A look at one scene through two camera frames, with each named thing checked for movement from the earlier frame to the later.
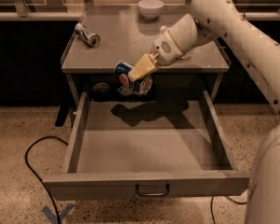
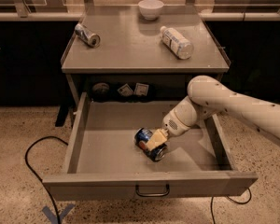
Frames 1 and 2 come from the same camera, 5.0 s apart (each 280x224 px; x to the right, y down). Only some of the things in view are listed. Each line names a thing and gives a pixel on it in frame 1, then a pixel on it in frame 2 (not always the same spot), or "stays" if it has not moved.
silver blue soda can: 83,33 stays
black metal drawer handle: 151,195 stays
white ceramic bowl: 150,8 stays
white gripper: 163,48 to 172,122
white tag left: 125,91 stays
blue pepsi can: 140,85 to 141,138
